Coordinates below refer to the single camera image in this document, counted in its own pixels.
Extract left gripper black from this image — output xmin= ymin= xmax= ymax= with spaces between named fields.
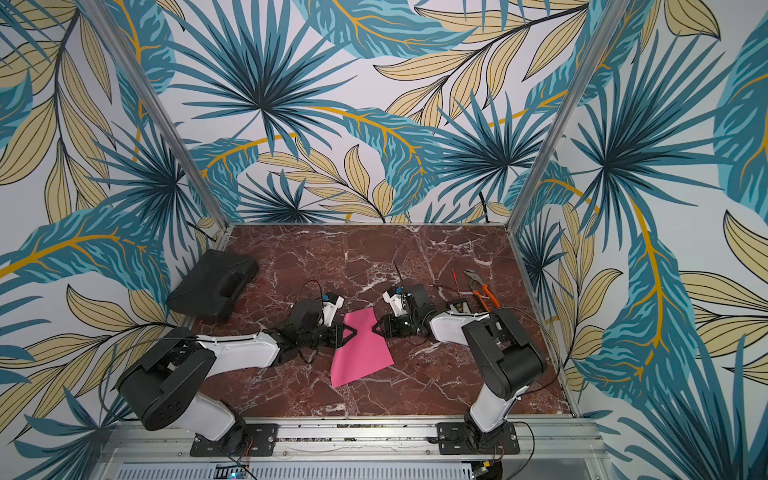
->
xmin=300 ymin=321 xmax=359 ymax=349

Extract pink square paper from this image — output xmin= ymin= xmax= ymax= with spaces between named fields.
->
xmin=331 ymin=307 xmax=394 ymax=388

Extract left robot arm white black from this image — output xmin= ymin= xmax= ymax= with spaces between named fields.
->
xmin=116 ymin=294 xmax=358 ymax=455

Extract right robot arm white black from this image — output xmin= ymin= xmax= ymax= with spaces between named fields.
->
xmin=372 ymin=284 xmax=547 ymax=455

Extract red test probe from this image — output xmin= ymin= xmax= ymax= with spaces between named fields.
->
xmin=451 ymin=269 xmax=461 ymax=295

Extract black plastic case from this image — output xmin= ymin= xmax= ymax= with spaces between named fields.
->
xmin=166 ymin=250 xmax=259 ymax=323

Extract green circuit board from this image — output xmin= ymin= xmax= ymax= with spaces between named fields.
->
xmin=213 ymin=465 xmax=248 ymax=480

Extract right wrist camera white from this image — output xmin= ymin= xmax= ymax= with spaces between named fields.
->
xmin=383 ymin=286 xmax=408 ymax=317

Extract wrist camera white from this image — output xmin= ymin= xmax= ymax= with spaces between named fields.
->
xmin=383 ymin=286 xmax=408 ymax=317
xmin=318 ymin=292 xmax=344 ymax=327

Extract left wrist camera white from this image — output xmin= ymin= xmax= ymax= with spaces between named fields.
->
xmin=318 ymin=292 xmax=344 ymax=327

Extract orange handled pliers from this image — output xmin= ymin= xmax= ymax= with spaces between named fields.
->
xmin=464 ymin=269 xmax=501 ymax=311

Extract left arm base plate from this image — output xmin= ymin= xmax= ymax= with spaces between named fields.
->
xmin=190 ymin=423 xmax=279 ymax=458

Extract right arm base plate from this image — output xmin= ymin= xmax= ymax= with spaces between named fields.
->
xmin=436 ymin=421 xmax=520 ymax=455

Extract aluminium front rail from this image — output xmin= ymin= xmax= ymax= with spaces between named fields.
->
xmin=90 ymin=415 xmax=618 ymax=479

